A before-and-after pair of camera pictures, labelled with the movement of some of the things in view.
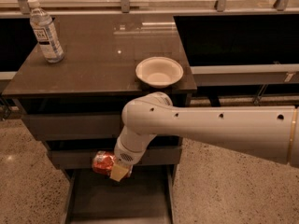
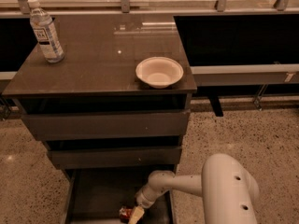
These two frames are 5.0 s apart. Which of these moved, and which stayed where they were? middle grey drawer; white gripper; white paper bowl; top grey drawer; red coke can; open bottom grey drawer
Moved: red coke can; white gripper
Stayed: open bottom grey drawer; white paper bowl; middle grey drawer; top grey drawer
